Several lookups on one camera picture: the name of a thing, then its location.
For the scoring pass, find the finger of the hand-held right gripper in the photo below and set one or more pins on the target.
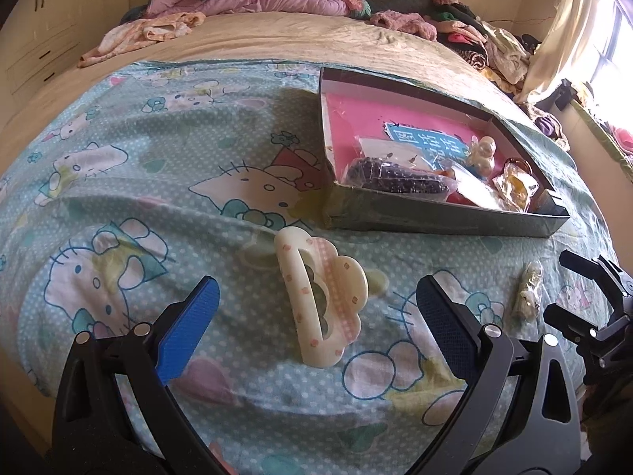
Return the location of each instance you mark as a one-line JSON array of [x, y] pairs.
[[583, 267], [568, 321]]

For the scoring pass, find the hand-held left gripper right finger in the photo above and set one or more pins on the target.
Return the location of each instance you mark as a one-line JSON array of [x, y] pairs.
[[445, 326]]

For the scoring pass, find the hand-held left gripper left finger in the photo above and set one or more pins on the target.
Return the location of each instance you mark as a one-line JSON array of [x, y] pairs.
[[190, 326]]

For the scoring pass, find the small bag of beige trinkets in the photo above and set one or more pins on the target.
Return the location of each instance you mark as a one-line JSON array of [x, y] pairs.
[[528, 289]]

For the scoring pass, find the yellow hoop earrings bag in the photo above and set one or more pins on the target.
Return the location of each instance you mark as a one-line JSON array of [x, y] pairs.
[[517, 185]]

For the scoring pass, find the cream cloud hair claw clip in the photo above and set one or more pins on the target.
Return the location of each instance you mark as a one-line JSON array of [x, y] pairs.
[[346, 277]]

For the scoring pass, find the shallow grey cardboard box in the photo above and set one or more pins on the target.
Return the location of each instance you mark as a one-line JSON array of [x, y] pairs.
[[420, 212]]

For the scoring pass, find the dark beaded jewelry bag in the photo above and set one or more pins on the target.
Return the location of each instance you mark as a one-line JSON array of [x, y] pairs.
[[390, 175]]

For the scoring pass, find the small clear jewelry bag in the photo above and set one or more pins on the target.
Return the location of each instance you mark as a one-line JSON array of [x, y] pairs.
[[378, 147]]

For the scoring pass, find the purple cloth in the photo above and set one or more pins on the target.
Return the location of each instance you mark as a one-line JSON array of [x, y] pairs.
[[549, 127]]

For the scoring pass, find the cartoon cat printed blanket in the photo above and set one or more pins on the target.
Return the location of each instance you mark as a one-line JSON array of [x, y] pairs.
[[173, 183]]

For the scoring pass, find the black object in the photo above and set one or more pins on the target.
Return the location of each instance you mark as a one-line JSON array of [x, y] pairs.
[[564, 94]]

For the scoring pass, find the window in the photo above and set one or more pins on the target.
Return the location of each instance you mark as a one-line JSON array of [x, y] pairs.
[[618, 59]]

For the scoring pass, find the pile of clothes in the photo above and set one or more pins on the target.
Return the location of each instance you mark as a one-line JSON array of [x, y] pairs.
[[494, 49]]

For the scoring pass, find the cream curtain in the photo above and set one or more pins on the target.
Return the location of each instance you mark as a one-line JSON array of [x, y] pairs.
[[568, 24]]

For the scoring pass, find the peach printed garment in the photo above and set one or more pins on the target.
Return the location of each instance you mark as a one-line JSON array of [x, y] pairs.
[[148, 32]]

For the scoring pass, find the beige bedspread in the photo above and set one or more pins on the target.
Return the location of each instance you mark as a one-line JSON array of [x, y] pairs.
[[296, 39]]

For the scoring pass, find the pink fuzzy garment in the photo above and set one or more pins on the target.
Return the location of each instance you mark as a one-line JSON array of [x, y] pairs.
[[400, 21]]

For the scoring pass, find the floral pillow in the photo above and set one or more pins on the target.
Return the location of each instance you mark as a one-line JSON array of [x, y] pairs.
[[357, 5]]

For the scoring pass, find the cream wardrobe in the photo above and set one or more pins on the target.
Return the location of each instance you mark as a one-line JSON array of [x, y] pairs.
[[49, 20]]

